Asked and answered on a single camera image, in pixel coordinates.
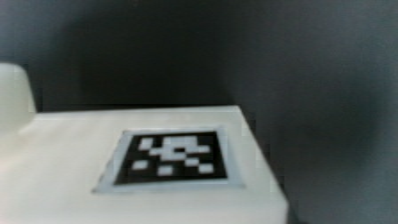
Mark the white front drawer tray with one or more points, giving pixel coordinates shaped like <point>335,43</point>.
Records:
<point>138,167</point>

